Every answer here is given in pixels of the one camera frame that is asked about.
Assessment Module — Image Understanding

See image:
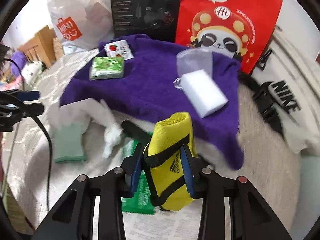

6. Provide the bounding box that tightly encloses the wooden furniture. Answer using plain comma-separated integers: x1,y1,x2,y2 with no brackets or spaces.
17,26,64,68

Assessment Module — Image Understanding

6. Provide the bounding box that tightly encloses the white sponge block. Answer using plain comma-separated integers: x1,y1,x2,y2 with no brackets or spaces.
180,69,228,119

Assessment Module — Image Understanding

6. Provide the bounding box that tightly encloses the green tissue pack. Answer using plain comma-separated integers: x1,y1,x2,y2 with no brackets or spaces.
89,57,124,80

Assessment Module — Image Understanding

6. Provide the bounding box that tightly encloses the green wipe packet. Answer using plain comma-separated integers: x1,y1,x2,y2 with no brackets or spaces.
121,135,155,215

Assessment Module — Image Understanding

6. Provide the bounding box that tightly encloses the white glove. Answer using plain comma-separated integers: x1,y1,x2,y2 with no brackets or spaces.
48,98,123,163

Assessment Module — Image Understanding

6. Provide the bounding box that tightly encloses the white Miniso plastic bag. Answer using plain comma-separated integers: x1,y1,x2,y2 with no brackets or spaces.
47,0,113,55

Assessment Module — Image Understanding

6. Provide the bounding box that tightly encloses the white Nike bag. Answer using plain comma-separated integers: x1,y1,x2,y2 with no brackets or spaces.
238,28,319,156

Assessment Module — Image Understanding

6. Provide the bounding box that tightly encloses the purple towel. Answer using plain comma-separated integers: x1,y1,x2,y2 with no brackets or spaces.
60,35,244,170

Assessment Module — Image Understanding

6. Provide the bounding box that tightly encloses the newspaper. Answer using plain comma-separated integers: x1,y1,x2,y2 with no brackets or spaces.
92,194,233,240

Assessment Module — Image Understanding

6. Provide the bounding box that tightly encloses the black watch strap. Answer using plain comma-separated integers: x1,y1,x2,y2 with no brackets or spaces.
120,120,153,146

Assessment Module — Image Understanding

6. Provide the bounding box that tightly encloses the white tomato sachet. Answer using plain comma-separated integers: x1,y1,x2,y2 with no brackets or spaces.
104,40,133,60

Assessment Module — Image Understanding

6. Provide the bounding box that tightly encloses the yellow mini Adidas bag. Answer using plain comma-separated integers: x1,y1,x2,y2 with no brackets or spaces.
143,112,197,211

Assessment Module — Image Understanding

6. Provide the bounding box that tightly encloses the black headset box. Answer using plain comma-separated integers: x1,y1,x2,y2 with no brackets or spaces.
111,0,180,43

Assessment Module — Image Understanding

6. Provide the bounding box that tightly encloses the translucent organza pouch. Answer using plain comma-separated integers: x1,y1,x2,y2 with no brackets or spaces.
174,48,213,90

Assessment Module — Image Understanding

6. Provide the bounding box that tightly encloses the red panda paper bag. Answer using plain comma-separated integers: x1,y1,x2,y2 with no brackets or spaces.
175,0,283,74

